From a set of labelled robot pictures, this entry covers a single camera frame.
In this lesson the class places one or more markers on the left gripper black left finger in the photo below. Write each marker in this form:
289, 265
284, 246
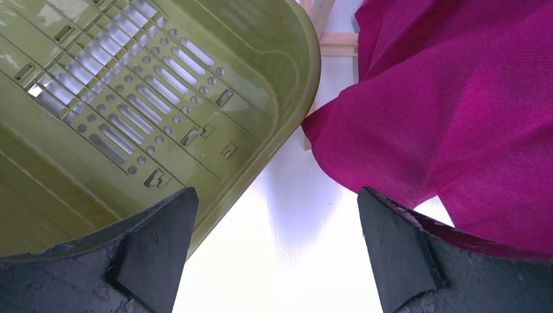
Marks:
134, 265

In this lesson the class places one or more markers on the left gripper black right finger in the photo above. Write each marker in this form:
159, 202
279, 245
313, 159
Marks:
422, 265

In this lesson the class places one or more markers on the magenta skirt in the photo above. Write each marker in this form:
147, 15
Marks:
454, 100

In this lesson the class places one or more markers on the olive green plastic basket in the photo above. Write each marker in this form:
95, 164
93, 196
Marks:
108, 107

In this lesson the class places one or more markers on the wooden clothes rack frame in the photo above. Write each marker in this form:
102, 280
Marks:
337, 31

